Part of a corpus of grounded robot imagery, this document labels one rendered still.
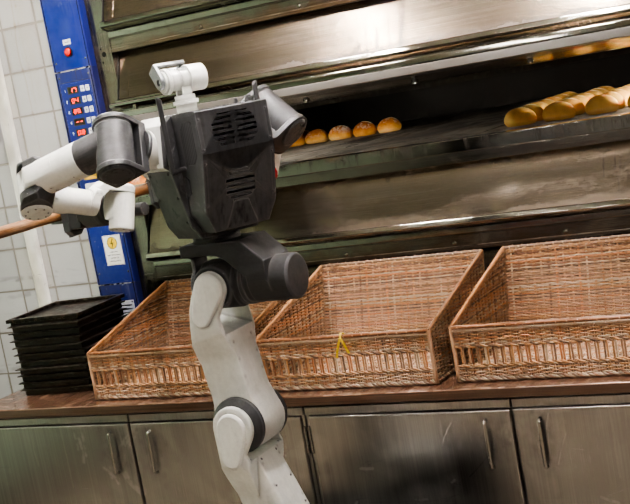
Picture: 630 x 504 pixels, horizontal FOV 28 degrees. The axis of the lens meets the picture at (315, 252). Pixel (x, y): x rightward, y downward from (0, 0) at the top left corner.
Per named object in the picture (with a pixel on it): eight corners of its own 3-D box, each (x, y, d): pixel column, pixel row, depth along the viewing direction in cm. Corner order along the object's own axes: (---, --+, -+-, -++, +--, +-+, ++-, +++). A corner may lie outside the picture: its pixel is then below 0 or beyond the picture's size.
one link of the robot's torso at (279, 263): (314, 292, 307) (301, 222, 305) (290, 304, 296) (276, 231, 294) (219, 301, 320) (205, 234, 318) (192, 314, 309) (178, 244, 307)
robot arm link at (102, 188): (127, 221, 329) (80, 216, 321) (127, 188, 330) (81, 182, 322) (138, 218, 324) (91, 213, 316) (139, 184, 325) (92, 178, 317)
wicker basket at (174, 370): (180, 358, 427) (164, 279, 423) (324, 349, 399) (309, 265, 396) (92, 401, 385) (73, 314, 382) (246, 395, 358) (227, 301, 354)
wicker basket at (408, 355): (334, 348, 399) (319, 263, 395) (501, 337, 372) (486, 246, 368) (258, 393, 357) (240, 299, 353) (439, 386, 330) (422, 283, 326)
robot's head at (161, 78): (198, 79, 303) (185, 55, 306) (167, 84, 299) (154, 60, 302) (191, 96, 308) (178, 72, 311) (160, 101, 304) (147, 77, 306)
